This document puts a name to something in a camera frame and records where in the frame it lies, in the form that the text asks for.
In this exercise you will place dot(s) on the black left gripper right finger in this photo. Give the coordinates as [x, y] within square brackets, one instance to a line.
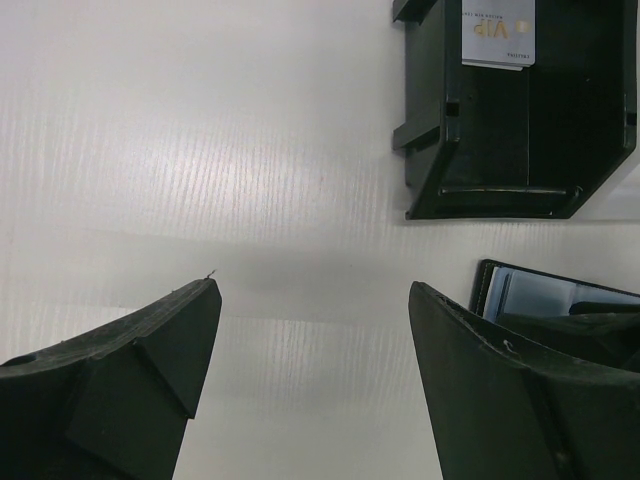
[512, 402]

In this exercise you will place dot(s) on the silver credit card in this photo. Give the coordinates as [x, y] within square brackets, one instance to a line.
[499, 34]

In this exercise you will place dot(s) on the black left bin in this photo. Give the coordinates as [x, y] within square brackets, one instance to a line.
[538, 143]

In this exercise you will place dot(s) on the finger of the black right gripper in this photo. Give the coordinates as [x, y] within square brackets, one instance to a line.
[602, 333]

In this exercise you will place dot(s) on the black leather card holder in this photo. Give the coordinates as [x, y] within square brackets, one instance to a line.
[501, 288]

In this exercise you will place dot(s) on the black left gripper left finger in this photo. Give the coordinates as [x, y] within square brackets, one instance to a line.
[114, 402]

